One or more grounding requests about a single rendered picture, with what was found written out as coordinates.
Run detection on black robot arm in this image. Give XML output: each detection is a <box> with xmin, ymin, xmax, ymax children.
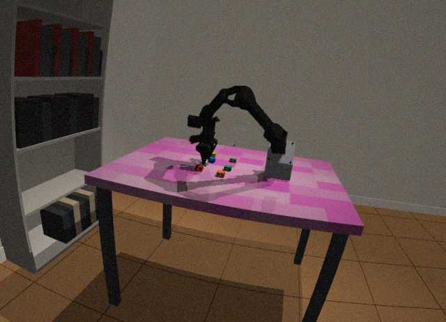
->
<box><xmin>187</xmin><ymin>86</ymin><xmax>288</xmax><ymax>154</ymax></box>

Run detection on orange block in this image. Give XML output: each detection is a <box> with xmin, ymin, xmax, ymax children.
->
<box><xmin>216</xmin><ymin>170</ymin><xmax>225</xmax><ymax>178</ymax></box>

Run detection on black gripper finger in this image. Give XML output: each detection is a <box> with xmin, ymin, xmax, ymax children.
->
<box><xmin>207</xmin><ymin>145</ymin><xmax>216</xmax><ymax>160</ymax></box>
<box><xmin>198</xmin><ymin>151</ymin><xmax>210</xmax><ymax>164</ymax></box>

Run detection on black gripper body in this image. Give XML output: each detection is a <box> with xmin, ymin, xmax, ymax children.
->
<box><xmin>196</xmin><ymin>130</ymin><xmax>217</xmax><ymax>152</ymax></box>

